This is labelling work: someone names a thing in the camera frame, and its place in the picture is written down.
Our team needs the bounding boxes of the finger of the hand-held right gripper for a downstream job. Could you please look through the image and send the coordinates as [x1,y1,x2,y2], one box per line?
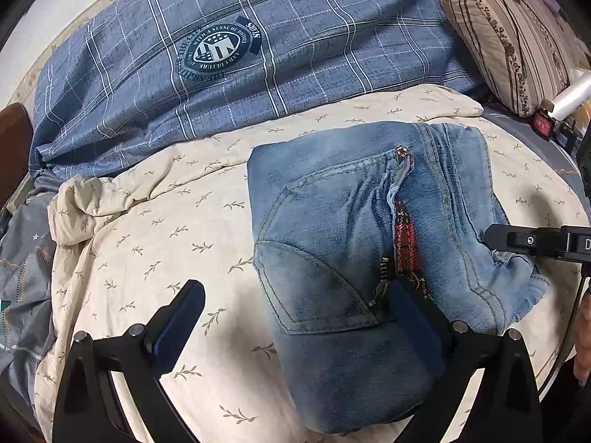
[485,224,566,260]

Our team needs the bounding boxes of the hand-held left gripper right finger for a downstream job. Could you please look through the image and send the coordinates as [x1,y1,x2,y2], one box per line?
[390,281,543,443]

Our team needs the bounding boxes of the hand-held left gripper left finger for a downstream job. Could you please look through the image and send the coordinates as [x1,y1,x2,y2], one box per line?
[52,279,206,443]

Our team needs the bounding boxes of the blue denim pants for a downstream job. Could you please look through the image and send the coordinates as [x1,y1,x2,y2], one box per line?
[247,120,550,437]

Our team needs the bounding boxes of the person's right hand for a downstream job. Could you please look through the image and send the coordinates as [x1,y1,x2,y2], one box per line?
[574,294,591,387]

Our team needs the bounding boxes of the cream leaf-print blanket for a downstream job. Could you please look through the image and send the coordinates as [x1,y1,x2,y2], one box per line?
[32,84,585,443]

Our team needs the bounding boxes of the small black box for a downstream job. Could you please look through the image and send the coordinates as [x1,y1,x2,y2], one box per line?
[556,120,579,149]

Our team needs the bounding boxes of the small red box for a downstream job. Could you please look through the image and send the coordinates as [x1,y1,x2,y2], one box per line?
[533,107,558,140]

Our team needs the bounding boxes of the grey bed sheet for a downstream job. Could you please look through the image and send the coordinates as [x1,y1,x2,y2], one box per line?
[480,100,591,185]

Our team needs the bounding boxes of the white plastic roll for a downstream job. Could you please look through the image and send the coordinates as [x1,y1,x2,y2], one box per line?
[551,70,591,121]

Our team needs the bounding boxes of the grey duvet with bird print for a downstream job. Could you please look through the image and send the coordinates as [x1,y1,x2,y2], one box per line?
[0,166,61,425]

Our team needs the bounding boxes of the striped beige pillow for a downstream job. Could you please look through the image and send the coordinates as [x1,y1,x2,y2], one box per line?
[441,0,575,118]

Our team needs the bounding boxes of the brown headboard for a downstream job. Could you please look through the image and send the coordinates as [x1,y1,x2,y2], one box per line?
[0,102,40,208]

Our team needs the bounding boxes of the blue striped quilt with emblem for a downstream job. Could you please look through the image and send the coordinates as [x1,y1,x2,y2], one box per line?
[28,0,485,181]

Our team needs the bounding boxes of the black cable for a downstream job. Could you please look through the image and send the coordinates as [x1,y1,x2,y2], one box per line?
[538,272,591,402]

